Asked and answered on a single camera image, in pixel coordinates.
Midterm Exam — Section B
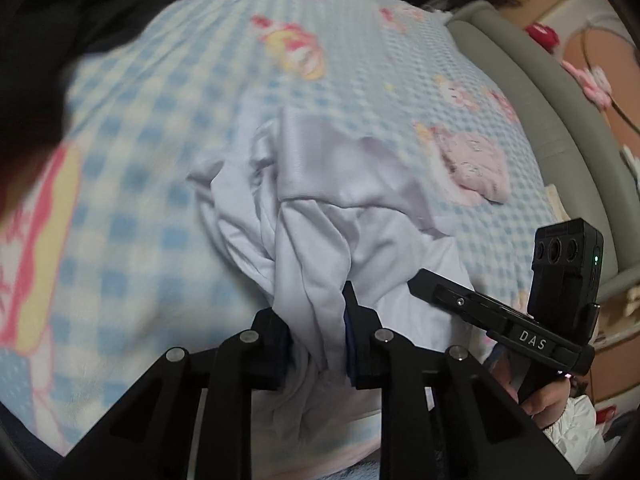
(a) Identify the white shirt navy trim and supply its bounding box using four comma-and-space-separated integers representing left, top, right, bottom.
189, 102, 472, 479

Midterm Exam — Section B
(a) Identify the person's right hand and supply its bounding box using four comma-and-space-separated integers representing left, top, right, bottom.
489, 356, 570, 429

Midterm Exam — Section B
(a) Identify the cream folded cloth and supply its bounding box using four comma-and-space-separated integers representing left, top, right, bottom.
544, 184, 570, 222

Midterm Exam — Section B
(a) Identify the folded pink patterned clothing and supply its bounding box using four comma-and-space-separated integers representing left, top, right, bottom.
432, 126, 511, 204

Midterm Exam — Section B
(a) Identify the blue checkered cartoon blanket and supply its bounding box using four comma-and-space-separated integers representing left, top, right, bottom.
1, 0, 554, 454

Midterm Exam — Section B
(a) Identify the pink plush toy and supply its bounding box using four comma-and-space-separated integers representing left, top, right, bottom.
561, 61, 613, 110

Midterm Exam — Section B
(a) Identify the red plush toy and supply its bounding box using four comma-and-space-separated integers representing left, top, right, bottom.
525, 23, 560, 53

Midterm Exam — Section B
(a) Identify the black garment pile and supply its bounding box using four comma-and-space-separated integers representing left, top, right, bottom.
1, 0, 178, 212

